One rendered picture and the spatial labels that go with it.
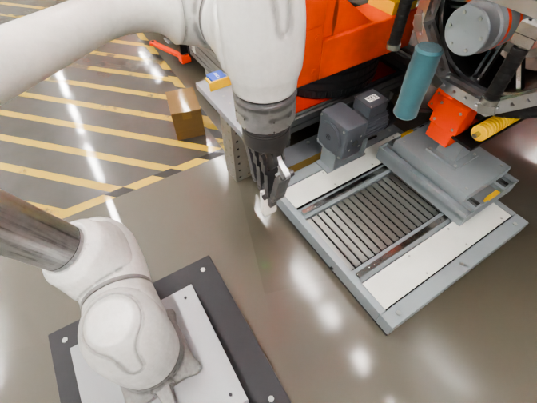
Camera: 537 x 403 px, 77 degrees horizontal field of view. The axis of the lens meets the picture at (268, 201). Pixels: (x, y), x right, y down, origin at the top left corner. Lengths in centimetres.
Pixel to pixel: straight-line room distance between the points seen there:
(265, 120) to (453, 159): 129
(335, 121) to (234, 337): 91
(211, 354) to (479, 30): 108
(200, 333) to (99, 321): 31
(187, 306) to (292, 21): 76
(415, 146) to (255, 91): 132
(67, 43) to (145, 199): 134
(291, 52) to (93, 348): 58
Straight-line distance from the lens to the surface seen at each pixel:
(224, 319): 104
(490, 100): 106
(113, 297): 72
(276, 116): 47
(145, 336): 71
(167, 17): 52
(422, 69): 128
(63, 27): 46
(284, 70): 43
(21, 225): 71
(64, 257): 77
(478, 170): 171
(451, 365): 146
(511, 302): 167
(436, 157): 168
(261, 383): 99
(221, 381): 90
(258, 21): 40
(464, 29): 115
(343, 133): 142
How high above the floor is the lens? 128
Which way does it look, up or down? 51 degrees down
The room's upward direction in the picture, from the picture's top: straight up
